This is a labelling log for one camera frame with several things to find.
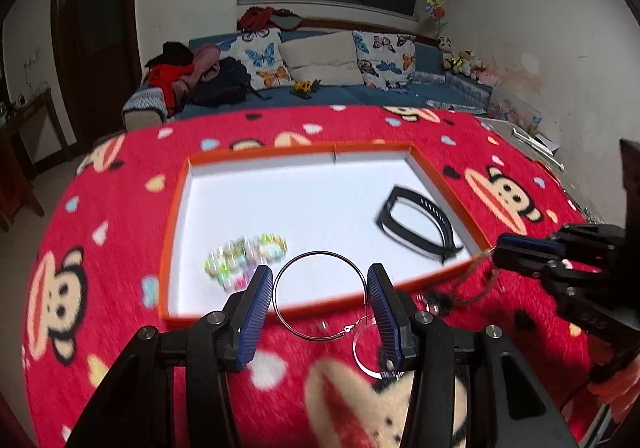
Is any silver hoop earring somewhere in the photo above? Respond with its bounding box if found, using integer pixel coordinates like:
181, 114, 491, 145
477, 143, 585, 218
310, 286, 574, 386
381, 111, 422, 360
271, 249, 369, 343
350, 316, 404, 382

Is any black smart band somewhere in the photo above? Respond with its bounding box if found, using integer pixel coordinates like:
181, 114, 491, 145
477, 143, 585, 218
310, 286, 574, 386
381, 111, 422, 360
375, 186, 464, 264

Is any pastel bead bracelet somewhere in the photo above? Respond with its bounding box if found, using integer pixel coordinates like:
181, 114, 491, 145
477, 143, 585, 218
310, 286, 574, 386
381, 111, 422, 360
203, 232, 290, 291

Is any red monkey print blanket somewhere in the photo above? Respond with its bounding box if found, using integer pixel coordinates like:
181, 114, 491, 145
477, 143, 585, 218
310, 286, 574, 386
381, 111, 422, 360
23, 105, 580, 447

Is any orange shallow tray box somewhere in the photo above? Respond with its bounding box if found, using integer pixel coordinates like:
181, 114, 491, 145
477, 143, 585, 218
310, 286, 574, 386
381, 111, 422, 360
158, 142, 489, 327

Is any plush toys group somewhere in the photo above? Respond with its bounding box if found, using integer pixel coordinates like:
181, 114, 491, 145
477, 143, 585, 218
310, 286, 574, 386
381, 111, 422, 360
438, 36, 501, 87

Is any right butterfly pillow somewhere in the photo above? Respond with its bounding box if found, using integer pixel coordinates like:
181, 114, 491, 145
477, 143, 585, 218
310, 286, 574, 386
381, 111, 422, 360
352, 30, 416, 90

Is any butterfly pillow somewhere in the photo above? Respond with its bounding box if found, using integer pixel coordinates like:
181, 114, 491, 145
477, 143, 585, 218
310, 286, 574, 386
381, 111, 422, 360
232, 28, 294, 91
352, 30, 416, 90

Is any colourful pinwheel flower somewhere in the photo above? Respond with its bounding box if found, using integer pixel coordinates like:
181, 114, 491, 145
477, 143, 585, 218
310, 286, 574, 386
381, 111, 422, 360
425, 0, 447, 37

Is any beige pillow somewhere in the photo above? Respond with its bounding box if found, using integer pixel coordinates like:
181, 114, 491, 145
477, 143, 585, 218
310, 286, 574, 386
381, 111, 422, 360
279, 32, 363, 87

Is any yellow toy truck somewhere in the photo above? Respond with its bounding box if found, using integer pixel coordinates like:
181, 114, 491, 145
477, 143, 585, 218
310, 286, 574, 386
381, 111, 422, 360
291, 79, 321, 100

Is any pile of clothes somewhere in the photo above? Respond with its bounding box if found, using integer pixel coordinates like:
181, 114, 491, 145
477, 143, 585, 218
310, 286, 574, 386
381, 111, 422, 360
142, 41, 253, 116

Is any dark wooden side table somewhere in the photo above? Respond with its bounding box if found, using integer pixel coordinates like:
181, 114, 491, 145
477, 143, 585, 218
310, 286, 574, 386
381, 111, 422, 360
1, 88, 74, 232

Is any left butterfly pillow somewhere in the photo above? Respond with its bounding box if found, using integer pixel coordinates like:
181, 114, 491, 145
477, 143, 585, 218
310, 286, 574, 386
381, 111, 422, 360
232, 28, 294, 91

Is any red bag on sill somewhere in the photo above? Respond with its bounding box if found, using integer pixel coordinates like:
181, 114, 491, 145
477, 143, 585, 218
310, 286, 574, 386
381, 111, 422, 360
236, 6, 303, 33

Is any dark wooden door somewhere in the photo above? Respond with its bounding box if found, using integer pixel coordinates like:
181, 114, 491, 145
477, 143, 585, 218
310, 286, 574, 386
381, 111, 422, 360
51, 0, 142, 150

